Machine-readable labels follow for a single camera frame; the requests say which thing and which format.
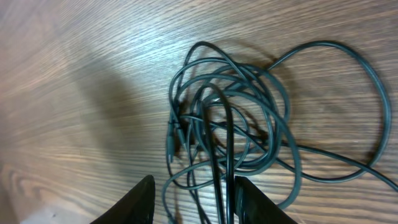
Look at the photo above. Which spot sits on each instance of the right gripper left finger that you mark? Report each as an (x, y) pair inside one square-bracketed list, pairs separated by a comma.
[(136, 207)]

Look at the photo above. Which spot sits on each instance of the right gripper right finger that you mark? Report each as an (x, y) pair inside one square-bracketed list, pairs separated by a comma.
[(254, 207)]

